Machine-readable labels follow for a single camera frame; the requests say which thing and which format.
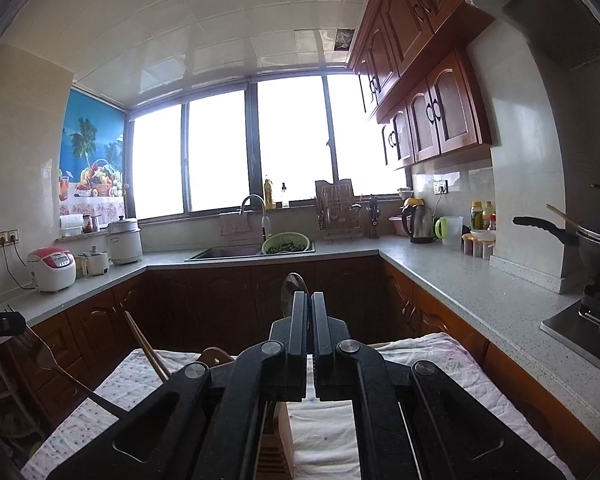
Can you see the small clear bottle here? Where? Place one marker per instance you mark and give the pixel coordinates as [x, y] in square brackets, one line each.
[285, 197]

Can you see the green colander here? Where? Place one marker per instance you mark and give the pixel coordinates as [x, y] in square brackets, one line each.
[286, 245]

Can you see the steel fork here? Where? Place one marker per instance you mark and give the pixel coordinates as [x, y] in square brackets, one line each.
[47, 357]

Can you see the large white cooker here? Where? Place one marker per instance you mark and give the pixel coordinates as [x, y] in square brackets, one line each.
[125, 242]

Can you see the wooden spatula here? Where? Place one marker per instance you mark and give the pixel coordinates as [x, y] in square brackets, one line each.
[561, 213]

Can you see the steel spoon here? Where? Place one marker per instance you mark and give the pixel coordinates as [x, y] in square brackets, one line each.
[288, 285]

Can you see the tropical fruit wall poster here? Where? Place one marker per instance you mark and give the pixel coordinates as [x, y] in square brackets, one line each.
[92, 150]

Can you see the wooden lower cabinets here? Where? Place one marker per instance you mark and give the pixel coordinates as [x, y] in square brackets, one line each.
[220, 290]

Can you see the small white pot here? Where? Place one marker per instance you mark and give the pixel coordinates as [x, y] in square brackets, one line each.
[96, 261]

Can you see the wooden stool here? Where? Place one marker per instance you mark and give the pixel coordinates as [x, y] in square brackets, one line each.
[7, 395]

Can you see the range hood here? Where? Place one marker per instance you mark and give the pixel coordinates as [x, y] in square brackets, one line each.
[555, 5]

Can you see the knife block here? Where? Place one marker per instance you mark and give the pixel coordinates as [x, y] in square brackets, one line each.
[374, 217]

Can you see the white pink rice cooker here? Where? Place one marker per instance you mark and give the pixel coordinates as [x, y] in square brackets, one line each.
[52, 270]

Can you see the wall socket with plugs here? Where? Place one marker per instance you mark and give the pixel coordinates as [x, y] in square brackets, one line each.
[4, 238]

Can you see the dish rack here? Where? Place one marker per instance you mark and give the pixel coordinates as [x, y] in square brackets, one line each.
[337, 210]

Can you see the steel electric kettle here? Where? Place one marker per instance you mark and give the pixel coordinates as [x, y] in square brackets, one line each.
[417, 222]

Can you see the sauce bottles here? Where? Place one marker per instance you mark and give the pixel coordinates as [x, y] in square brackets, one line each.
[480, 216]

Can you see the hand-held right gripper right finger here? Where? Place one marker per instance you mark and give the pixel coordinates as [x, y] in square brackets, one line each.
[321, 340]

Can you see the kitchen window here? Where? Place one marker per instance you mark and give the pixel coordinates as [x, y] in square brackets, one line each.
[215, 150]

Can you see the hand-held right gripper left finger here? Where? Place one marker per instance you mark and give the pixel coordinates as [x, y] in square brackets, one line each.
[299, 340]

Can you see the yellow bottle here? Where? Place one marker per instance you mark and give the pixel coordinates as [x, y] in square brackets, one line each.
[269, 191]

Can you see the wooden utensil holder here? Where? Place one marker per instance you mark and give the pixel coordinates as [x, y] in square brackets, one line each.
[284, 440]

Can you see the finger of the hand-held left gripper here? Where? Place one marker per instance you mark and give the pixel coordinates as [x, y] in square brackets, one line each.
[299, 340]
[0, 325]

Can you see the gas stove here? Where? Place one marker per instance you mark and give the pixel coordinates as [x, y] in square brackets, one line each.
[585, 325]

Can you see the pink bowl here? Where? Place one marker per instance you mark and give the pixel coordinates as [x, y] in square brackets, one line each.
[396, 226]

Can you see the small wall socket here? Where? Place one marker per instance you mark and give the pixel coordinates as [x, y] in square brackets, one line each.
[440, 187]

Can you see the wooden upper cabinets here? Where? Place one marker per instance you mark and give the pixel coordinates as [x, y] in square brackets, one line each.
[420, 60]

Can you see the seasoning jar set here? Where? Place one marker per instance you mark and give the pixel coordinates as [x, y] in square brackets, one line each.
[477, 247]

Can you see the white floral tablecloth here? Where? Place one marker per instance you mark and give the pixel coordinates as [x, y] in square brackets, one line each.
[95, 410]

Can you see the wooden chopstick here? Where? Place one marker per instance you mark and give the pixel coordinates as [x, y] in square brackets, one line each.
[142, 347]
[152, 350]

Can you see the wooden cabinets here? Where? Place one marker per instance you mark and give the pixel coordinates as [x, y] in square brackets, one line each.
[420, 60]
[220, 290]

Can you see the steel faucet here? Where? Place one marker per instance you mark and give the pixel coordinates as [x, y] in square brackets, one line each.
[260, 210]

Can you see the grey kitchen countertop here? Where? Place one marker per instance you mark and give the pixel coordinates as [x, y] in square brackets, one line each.
[480, 300]

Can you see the kitchen sink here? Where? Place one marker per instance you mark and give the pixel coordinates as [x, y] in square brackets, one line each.
[220, 252]

